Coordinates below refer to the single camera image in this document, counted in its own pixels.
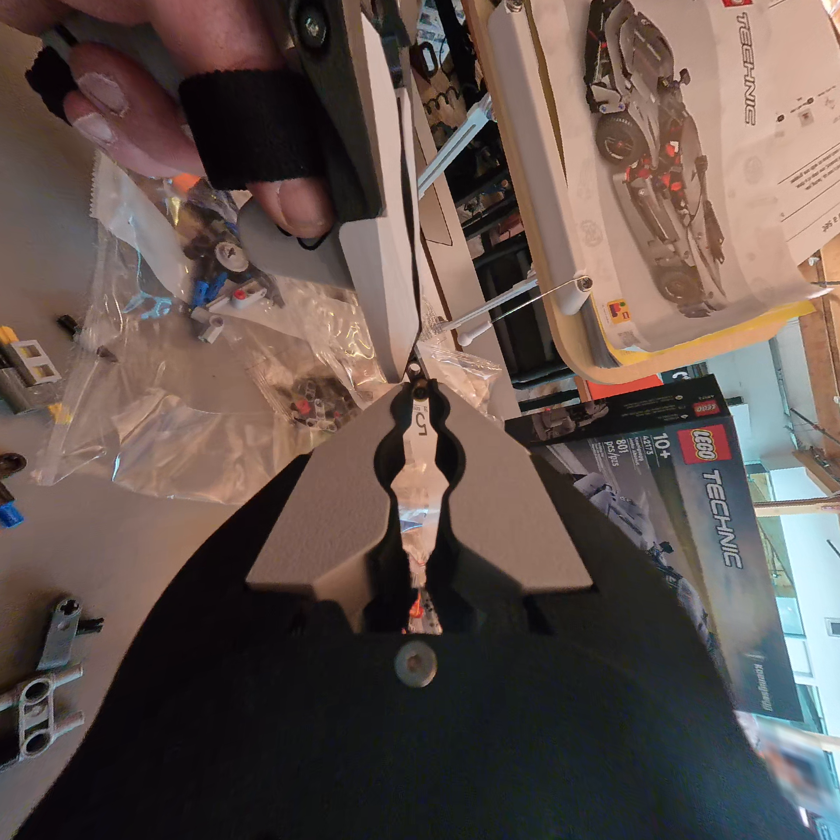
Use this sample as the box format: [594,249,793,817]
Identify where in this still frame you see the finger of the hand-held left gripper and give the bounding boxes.
[238,13,422,383]
[395,87,424,358]

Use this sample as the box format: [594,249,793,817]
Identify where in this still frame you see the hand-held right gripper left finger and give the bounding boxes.
[245,385,417,634]

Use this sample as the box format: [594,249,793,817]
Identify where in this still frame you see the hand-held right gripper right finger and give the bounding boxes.
[427,382,595,635]

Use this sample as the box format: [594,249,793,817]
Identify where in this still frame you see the large clear bag white label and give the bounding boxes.
[259,341,509,634]

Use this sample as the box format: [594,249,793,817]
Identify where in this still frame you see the small lego pieces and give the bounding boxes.
[0,596,106,769]

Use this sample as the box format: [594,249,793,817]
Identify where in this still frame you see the light grey lego T beam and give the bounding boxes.
[292,387,342,431]

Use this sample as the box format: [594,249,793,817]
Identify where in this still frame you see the black lego set box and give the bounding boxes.
[505,374,805,723]

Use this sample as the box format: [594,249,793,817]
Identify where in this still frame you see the pile of clear lego bags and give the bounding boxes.
[33,151,509,506]

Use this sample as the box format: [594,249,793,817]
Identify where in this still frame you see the grey yellow lego connector assembly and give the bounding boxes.
[0,326,67,421]

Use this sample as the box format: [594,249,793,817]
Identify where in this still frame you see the person's left hand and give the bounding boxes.
[0,0,336,240]

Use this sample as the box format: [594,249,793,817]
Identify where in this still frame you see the white slotted stand leg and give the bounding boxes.
[446,270,540,330]
[416,92,497,198]

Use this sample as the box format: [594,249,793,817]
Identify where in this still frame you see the white book stand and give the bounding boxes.
[487,0,595,315]

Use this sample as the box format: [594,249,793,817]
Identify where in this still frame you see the orange blue black connector cluster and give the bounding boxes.
[0,453,28,529]

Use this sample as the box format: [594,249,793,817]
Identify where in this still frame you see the white instruction booklet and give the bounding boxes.
[525,0,840,352]

